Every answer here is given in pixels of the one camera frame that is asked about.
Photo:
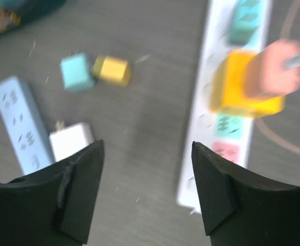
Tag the light blue power strip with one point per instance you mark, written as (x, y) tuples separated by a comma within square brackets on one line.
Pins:
[(25, 127)]

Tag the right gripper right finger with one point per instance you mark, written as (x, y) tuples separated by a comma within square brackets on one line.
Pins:
[(240, 207)]

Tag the small yellow usb charger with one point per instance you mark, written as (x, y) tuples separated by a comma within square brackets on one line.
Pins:
[(113, 70)]

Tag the teal plug adapter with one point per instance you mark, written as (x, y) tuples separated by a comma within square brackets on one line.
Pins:
[(246, 19)]

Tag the green patterned box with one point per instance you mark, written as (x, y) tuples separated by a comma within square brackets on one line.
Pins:
[(15, 14)]

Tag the yellow cube socket adapter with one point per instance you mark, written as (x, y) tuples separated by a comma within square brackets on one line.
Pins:
[(228, 94)]

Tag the white usb charger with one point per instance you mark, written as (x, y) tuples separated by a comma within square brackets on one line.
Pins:
[(67, 141)]

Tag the pink charger plug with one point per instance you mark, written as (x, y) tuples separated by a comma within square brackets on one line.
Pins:
[(266, 75)]

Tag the small teal charger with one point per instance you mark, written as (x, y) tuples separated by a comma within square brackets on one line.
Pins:
[(75, 71)]

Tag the white power strip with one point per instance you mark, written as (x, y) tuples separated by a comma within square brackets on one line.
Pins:
[(230, 135)]

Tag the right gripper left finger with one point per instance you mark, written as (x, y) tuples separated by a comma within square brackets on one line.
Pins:
[(55, 205)]

